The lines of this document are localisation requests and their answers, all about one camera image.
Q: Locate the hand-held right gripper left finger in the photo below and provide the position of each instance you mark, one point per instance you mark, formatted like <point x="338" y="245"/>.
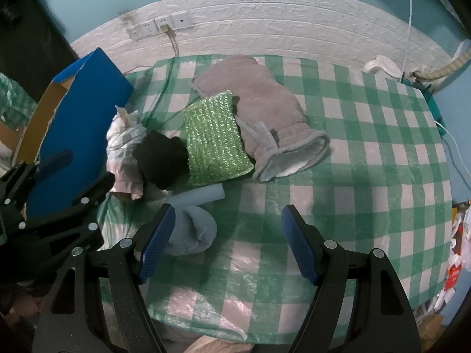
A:
<point x="158" y="244"/>

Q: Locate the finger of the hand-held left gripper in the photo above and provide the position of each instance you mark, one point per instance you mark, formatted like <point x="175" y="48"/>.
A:
<point x="96" y="187"/>
<point x="55" y="161"/>

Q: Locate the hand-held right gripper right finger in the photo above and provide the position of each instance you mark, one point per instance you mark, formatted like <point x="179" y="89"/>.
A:
<point x="300" y="246"/>

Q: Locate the white patterned cloth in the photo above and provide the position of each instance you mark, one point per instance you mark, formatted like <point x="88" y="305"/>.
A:
<point x="121" y="134"/>

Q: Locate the light blue foam tube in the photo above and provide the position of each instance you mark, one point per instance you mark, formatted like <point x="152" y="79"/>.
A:
<point x="202" y="194"/>

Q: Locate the black cloth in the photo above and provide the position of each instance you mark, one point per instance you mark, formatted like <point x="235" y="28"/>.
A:
<point x="162" y="158"/>

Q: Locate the green sparkly scouring cloth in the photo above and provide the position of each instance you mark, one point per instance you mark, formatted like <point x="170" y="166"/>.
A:
<point x="213" y="136"/>

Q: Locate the grey plush mitten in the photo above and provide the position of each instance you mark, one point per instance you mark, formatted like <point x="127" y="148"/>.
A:
<point x="265" y="95"/>

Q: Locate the person's left hand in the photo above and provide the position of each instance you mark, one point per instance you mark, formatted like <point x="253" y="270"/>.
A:
<point x="22" y="303"/>

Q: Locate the green checked tablecloth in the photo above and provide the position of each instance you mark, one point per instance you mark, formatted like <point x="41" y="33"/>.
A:
<point x="349" y="191"/>

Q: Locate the green checked cloth side table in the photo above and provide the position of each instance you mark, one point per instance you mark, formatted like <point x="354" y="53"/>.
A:
<point x="13" y="95"/>

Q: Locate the black hanging jacket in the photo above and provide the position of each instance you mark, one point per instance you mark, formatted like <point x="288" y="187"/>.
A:
<point x="29" y="25"/>

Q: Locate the pile of red white packaging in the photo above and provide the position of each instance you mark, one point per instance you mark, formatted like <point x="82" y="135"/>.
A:
<point x="458" y="261"/>

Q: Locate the white kettle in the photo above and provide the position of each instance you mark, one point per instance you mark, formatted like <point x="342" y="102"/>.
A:
<point x="382" y="67"/>

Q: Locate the teal power strip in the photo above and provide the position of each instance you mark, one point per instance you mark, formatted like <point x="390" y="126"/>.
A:
<point x="432" y="99"/>

